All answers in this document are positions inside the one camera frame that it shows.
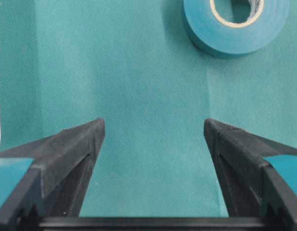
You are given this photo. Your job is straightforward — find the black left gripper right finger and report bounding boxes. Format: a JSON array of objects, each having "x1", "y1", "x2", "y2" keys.
[{"x1": 204, "y1": 118, "x2": 297, "y2": 231}]

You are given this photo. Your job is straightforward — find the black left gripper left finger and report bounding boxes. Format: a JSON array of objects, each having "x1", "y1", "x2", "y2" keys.
[{"x1": 0, "y1": 118, "x2": 105, "y2": 231}]

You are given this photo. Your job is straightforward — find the teal tape roll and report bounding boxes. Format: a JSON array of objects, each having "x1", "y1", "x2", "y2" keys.
[{"x1": 182, "y1": 0, "x2": 290, "y2": 58}]

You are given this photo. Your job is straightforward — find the green table cloth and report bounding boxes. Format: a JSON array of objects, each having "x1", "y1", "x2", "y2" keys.
[{"x1": 0, "y1": 0, "x2": 297, "y2": 217}]

